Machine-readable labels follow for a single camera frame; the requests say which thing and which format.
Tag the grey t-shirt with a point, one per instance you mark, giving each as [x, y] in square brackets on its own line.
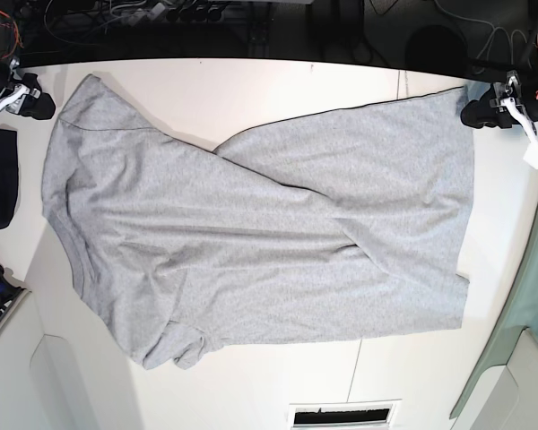
[336, 226]

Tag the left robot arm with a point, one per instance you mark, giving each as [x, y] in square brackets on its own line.
[523, 54]

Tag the black round stool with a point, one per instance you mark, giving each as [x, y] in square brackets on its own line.
[436, 49]

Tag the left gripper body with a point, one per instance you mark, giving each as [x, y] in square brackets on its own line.
[523, 91]

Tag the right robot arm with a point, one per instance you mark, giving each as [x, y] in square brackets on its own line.
[11, 43]

